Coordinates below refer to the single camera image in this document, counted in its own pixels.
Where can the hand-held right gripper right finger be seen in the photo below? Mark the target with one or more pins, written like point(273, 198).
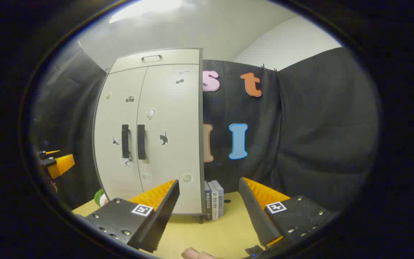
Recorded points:
point(255, 212)

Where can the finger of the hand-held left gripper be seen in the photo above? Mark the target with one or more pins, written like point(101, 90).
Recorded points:
point(52, 152)
point(63, 165)

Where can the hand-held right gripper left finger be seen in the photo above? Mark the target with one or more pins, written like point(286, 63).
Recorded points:
point(164, 212)

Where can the white camera-sticker cabinet door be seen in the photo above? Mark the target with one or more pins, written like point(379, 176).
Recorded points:
point(115, 118)

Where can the white double-door shoe cabinet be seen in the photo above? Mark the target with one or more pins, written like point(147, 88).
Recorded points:
point(202, 144)

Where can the white glasses-sticker cabinet door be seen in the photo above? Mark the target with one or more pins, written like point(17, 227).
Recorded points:
point(174, 118)

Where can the white cabinet drawer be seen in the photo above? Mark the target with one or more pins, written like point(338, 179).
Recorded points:
point(164, 59)

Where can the light grey book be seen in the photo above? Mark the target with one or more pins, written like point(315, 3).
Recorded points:
point(220, 198)

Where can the white book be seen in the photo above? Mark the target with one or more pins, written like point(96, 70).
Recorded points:
point(214, 201)

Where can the dark grey book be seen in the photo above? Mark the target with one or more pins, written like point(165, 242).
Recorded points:
point(207, 205)

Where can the green striped toy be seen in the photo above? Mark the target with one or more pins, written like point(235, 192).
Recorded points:
point(100, 197)

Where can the black backdrop cloth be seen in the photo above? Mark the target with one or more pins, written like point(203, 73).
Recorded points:
point(300, 126)

